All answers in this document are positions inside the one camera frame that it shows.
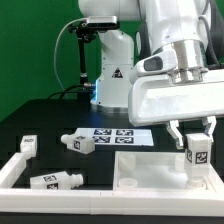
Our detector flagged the white U-shaped fence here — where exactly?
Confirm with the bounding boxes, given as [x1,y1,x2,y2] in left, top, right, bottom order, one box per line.
[0,153,224,217]

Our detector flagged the camera on black stand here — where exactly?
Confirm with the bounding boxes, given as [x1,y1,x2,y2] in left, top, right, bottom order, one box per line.
[64,16,120,99]

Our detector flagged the grey camera cable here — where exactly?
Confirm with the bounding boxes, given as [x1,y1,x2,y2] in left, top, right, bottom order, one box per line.
[53,17,88,93]

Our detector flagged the black cables on table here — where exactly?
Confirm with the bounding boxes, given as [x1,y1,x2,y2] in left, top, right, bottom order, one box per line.
[47,83,98,100]

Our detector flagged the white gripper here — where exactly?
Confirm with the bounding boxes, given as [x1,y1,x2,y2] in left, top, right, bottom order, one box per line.
[128,69,224,150]

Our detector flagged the white sheet with markers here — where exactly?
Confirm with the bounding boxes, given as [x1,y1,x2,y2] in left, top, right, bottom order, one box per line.
[76,128,154,146]

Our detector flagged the white square tabletop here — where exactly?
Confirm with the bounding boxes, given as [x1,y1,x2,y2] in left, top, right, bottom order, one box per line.
[112,150,224,193]

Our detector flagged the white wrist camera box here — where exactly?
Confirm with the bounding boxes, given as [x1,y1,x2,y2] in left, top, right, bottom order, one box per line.
[129,49,178,83]

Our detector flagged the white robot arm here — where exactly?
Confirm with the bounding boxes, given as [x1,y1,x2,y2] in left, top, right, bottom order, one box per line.
[78,0,224,149]

